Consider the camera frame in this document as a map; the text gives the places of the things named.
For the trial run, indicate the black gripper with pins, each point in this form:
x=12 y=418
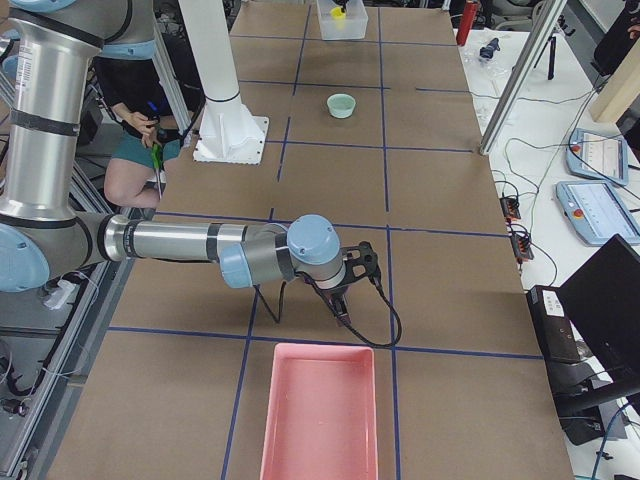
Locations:
x=336 y=293
x=341 y=7

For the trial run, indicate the yellow plastic cup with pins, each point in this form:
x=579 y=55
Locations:
x=338 y=13

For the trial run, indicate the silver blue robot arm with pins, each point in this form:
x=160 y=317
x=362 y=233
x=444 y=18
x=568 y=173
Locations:
x=42 y=237

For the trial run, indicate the clear plastic box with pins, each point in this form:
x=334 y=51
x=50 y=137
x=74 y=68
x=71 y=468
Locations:
x=353 y=27

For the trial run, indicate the black computer box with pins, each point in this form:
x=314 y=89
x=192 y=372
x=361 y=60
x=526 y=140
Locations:
x=552 y=327

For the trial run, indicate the mint green bowl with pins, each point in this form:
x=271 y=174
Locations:
x=341 y=105

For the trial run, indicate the pink plastic bin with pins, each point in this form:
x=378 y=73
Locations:
x=321 y=421

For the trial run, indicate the red cylinder bottle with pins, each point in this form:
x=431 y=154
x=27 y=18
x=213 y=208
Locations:
x=466 y=22

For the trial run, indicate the dark blue handheld tool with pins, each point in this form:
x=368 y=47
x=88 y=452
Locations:
x=488 y=51

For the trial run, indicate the near orange black connector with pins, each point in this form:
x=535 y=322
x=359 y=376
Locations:
x=521 y=246

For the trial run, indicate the orange black connector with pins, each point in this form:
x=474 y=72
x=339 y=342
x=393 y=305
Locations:
x=521 y=246
x=510 y=208

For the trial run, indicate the far orange black connector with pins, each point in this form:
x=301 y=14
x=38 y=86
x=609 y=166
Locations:
x=510 y=208

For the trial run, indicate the black small tripod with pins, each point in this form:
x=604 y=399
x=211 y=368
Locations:
x=550 y=48

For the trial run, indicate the seated person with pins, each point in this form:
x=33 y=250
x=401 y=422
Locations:
x=132 y=91

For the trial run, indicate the black monitor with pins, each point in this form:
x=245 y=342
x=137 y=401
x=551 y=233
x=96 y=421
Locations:
x=601 y=299

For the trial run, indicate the near teach pendant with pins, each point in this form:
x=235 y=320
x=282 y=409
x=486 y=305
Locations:
x=596 y=212

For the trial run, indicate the teach pendant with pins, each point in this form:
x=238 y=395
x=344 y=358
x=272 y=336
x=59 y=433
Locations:
x=596 y=156
x=596 y=212

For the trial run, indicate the white power strip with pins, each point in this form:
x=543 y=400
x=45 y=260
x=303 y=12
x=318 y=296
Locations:
x=59 y=295

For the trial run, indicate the wooden board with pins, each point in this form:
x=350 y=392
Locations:
x=620 y=91

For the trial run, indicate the far teach pendant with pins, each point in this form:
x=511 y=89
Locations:
x=596 y=156

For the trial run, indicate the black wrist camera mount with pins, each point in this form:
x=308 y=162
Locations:
x=360 y=261

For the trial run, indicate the white camera stand column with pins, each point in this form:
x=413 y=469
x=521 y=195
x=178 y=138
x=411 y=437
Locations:
x=228 y=132

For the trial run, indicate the aluminium frame post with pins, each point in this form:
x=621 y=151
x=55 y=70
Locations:
x=533 y=47

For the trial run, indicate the green handled grabber tool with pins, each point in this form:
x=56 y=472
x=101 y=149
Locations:
x=157 y=160

